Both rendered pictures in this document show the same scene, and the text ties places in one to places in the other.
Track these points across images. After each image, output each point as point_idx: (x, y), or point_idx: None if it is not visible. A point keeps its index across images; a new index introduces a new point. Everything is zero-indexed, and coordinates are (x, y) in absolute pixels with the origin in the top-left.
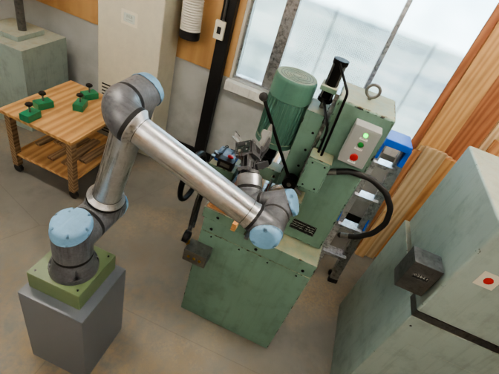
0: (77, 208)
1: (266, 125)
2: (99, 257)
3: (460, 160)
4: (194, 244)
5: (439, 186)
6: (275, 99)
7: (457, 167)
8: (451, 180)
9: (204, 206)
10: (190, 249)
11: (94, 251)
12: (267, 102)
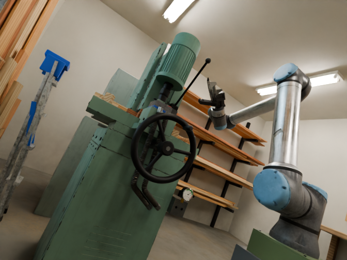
0: (306, 182)
1: (187, 75)
2: (268, 234)
3: (119, 75)
4: (178, 198)
5: (111, 90)
6: (195, 59)
7: (119, 79)
8: (121, 85)
9: (199, 149)
10: (184, 200)
11: (277, 223)
12: (191, 59)
